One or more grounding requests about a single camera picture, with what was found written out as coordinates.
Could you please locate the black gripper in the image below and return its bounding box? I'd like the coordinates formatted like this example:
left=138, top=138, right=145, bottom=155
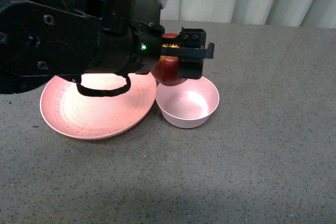
left=125, top=23, right=215, bottom=80

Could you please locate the red apple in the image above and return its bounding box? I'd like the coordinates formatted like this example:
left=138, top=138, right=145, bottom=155
left=151, top=33, right=186, bottom=87

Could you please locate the pink bowl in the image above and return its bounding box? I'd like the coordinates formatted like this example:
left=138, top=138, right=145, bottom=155
left=155, top=77, right=220, bottom=129

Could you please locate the pink plate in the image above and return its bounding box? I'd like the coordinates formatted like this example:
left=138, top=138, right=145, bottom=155
left=40, top=73, right=156, bottom=140

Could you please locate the black cable loop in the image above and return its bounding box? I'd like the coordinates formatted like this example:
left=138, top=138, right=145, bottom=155
left=76, top=73, right=131, bottom=98

